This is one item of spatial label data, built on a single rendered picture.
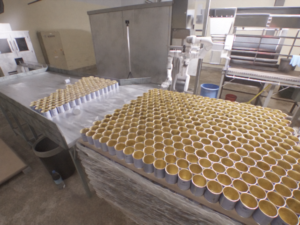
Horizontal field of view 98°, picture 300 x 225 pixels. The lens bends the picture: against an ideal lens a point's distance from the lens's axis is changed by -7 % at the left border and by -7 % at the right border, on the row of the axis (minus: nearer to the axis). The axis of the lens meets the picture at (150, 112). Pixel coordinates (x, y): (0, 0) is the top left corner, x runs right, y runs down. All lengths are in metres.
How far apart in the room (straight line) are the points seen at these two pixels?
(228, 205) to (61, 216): 1.84
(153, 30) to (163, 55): 0.58
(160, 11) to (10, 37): 4.53
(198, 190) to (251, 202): 0.23
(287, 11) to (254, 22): 0.49
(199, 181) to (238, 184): 0.18
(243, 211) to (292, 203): 0.22
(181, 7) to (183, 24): 0.27
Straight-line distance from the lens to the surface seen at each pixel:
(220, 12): 3.57
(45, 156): 2.13
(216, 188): 0.81
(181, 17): 3.06
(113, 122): 1.19
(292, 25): 3.58
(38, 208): 2.39
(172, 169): 0.83
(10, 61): 6.13
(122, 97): 1.82
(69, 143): 1.23
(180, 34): 3.15
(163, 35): 3.46
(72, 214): 2.14
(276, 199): 0.89
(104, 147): 0.99
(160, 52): 3.50
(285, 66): 4.48
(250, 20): 3.51
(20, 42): 6.22
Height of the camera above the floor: 1.79
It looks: 30 degrees down
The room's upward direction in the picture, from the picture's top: straight up
